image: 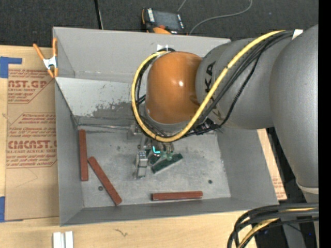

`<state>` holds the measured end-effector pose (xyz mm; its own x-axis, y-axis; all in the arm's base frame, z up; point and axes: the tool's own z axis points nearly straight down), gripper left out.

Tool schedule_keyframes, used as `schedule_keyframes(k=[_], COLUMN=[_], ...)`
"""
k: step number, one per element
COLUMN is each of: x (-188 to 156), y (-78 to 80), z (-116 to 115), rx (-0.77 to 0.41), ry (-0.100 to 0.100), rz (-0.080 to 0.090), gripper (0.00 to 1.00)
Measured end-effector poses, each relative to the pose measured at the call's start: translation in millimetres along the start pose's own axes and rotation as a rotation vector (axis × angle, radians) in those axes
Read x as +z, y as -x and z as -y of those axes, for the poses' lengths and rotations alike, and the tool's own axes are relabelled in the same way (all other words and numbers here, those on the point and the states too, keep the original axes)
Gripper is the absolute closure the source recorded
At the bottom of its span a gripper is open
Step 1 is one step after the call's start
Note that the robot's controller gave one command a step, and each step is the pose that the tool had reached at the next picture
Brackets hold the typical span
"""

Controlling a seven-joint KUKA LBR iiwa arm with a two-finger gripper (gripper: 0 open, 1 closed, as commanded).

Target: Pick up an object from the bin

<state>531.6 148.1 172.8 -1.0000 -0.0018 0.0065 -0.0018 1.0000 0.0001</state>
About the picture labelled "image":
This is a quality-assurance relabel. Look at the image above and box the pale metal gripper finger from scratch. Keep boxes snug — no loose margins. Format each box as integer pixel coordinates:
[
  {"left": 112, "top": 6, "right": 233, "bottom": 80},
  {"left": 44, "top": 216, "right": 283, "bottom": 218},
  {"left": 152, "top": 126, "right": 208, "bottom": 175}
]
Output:
[
  {"left": 132, "top": 153, "right": 140, "bottom": 180},
  {"left": 138, "top": 150, "right": 149, "bottom": 178}
]

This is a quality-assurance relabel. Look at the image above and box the dark green flat block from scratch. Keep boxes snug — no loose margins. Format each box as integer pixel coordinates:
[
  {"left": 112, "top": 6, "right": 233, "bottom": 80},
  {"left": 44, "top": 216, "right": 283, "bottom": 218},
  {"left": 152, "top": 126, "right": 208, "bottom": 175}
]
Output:
[{"left": 151, "top": 152, "right": 184, "bottom": 175}]

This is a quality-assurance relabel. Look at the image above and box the red-brown flat block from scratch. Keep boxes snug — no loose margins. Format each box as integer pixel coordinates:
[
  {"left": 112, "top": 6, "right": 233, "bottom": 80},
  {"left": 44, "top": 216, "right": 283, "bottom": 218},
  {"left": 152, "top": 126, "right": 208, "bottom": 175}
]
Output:
[
  {"left": 87, "top": 156, "right": 123, "bottom": 206},
  {"left": 79, "top": 129, "right": 89, "bottom": 182},
  {"left": 151, "top": 191, "right": 204, "bottom": 201}
]

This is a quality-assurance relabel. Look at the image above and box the grey metal bin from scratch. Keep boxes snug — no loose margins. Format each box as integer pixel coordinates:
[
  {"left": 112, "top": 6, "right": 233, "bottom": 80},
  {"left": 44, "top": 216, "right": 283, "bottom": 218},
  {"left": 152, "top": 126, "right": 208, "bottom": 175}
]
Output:
[{"left": 52, "top": 26, "right": 280, "bottom": 227}]

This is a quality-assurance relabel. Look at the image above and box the brown cardboard board, red print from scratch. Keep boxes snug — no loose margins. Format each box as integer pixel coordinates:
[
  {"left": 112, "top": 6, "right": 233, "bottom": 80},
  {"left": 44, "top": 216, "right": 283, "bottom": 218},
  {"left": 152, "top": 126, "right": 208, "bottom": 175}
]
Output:
[{"left": 0, "top": 44, "right": 288, "bottom": 222}]

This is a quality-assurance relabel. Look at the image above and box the black cylinder on white bracket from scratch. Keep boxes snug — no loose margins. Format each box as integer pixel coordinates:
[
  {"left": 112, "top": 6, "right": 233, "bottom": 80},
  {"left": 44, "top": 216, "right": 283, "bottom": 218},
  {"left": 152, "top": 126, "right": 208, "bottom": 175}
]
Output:
[{"left": 193, "top": 118, "right": 223, "bottom": 136}]

